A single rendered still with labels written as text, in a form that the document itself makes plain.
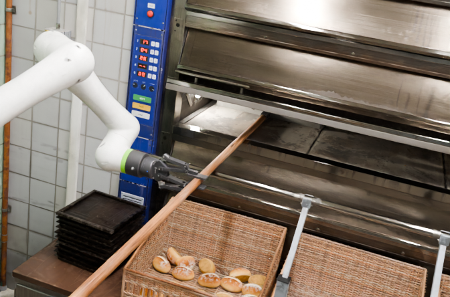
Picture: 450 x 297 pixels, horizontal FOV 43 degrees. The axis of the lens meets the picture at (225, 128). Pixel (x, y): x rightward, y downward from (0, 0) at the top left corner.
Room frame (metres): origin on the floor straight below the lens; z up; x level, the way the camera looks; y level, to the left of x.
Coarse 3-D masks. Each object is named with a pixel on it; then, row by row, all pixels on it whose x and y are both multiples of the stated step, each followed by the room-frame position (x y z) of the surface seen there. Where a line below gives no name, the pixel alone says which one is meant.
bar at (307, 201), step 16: (208, 176) 2.00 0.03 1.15; (224, 176) 1.98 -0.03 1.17; (272, 192) 1.93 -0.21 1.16; (288, 192) 1.92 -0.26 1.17; (304, 208) 1.88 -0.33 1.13; (336, 208) 1.86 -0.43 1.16; (352, 208) 1.86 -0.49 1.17; (384, 224) 1.82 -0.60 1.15; (400, 224) 1.80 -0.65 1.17; (416, 224) 1.80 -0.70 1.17; (448, 240) 1.75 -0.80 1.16; (288, 256) 1.75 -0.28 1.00; (288, 272) 1.71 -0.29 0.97; (288, 288) 1.69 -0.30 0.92; (432, 288) 1.65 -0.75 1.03
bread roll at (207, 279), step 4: (200, 276) 2.13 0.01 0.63; (204, 276) 2.12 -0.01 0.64; (208, 276) 2.12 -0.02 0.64; (212, 276) 2.12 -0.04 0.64; (216, 276) 2.13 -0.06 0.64; (200, 280) 2.11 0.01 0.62; (204, 280) 2.11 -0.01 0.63; (208, 280) 2.11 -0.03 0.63; (212, 280) 2.11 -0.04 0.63; (216, 280) 2.12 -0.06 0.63; (200, 284) 2.11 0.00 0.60; (204, 284) 2.10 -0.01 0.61; (208, 284) 2.10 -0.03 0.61; (212, 284) 2.10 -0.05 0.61; (216, 284) 2.11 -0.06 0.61
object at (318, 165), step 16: (176, 128) 2.44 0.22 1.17; (192, 128) 2.44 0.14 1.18; (224, 144) 2.38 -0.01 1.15; (240, 144) 2.36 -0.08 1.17; (256, 144) 2.35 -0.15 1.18; (288, 160) 2.30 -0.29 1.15; (304, 160) 2.28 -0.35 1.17; (320, 160) 2.28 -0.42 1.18; (352, 176) 2.22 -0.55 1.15; (368, 176) 2.20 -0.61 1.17; (384, 176) 2.21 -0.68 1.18; (416, 192) 2.15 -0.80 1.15; (432, 192) 2.13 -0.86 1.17; (448, 192) 2.13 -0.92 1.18
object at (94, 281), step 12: (264, 120) 2.69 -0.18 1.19; (192, 180) 1.82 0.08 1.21; (180, 192) 1.71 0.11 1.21; (168, 204) 1.61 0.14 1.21; (156, 216) 1.52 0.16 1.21; (144, 228) 1.44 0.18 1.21; (132, 240) 1.36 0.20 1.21; (120, 252) 1.29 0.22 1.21; (108, 264) 1.23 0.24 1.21; (96, 276) 1.18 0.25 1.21; (84, 288) 1.12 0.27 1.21
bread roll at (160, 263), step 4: (160, 256) 2.21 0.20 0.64; (156, 260) 2.19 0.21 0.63; (160, 260) 2.18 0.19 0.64; (164, 260) 2.19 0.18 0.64; (156, 264) 2.18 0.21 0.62; (160, 264) 2.17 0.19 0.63; (164, 264) 2.17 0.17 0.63; (168, 264) 2.18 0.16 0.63; (156, 268) 2.17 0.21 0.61; (160, 268) 2.16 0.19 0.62; (164, 268) 2.16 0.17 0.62; (168, 268) 2.17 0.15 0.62; (164, 272) 2.16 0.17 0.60
